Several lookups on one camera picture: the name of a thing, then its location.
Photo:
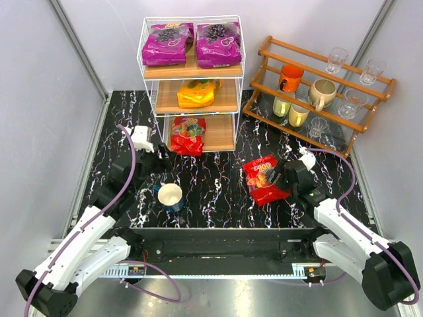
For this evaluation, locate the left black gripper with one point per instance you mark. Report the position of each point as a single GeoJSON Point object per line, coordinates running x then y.
{"type": "Point", "coordinates": [158, 158]}

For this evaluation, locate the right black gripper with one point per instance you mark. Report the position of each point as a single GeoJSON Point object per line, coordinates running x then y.
{"type": "Point", "coordinates": [282, 175]}

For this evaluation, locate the red candy bag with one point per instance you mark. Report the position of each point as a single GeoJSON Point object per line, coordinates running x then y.
{"type": "Point", "coordinates": [257, 176]}
{"type": "Point", "coordinates": [187, 135]}

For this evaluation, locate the yellow orange candy bag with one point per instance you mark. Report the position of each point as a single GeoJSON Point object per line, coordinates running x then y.
{"type": "Point", "coordinates": [198, 93]}

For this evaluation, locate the purple grape candy bag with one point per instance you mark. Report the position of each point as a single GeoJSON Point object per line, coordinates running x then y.
{"type": "Point", "coordinates": [167, 44]}

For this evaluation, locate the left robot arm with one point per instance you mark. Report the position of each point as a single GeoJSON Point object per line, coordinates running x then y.
{"type": "Point", "coordinates": [54, 286]}

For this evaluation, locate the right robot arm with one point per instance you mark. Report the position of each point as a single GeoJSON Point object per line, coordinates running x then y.
{"type": "Point", "coordinates": [385, 270]}

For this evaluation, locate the blue paper cup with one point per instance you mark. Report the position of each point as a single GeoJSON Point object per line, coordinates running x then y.
{"type": "Point", "coordinates": [170, 197]}

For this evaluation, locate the pale yellow mug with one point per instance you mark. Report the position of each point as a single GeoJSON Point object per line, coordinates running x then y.
{"type": "Point", "coordinates": [297, 115]}

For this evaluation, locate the clear glass bottom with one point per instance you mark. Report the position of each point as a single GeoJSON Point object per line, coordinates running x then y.
{"type": "Point", "coordinates": [318, 126]}

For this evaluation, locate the clear glass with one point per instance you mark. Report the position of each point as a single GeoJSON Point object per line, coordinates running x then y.
{"type": "Point", "coordinates": [336, 60]}
{"type": "Point", "coordinates": [318, 126]}
{"type": "Point", "coordinates": [373, 69]}
{"type": "Point", "coordinates": [352, 103]}

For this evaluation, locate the light green mug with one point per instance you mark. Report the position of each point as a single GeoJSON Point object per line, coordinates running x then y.
{"type": "Point", "coordinates": [281, 107]}

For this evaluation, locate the wooden cup rack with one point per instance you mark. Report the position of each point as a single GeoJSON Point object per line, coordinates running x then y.
{"type": "Point", "coordinates": [293, 93]}

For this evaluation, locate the beige large mug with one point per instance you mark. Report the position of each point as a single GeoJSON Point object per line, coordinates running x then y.
{"type": "Point", "coordinates": [321, 94]}

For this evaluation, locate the orange mug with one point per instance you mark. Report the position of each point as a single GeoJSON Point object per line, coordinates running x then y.
{"type": "Point", "coordinates": [290, 78]}

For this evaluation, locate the clear glass middle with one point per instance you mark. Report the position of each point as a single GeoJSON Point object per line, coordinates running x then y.
{"type": "Point", "coordinates": [352, 103]}

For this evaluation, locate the clear glass top left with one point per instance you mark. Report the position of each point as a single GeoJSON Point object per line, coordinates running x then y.
{"type": "Point", "coordinates": [336, 60]}

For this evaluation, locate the clear glass top right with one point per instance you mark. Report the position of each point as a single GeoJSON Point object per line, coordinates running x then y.
{"type": "Point", "coordinates": [373, 69]}

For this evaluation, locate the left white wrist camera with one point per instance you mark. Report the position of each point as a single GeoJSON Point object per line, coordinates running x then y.
{"type": "Point", "coordinates": [141, 137]}

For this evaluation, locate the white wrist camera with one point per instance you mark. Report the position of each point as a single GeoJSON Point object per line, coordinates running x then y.
{"type": "Point", "coordinates": [307, 158]}
{"type": "Point", "coordinates": [141, 137]}

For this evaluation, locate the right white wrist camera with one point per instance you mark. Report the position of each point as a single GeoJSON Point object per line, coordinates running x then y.
{"type": "Point", "coordinates": [307, 158]}

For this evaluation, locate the white wire wooden shelf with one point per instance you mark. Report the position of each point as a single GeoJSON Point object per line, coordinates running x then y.
{"type": "Point", "coordinates": [193, 69]}

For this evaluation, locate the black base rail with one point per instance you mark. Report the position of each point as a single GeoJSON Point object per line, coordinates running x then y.
{"type": "Point", "coordinates": [229, 253]}

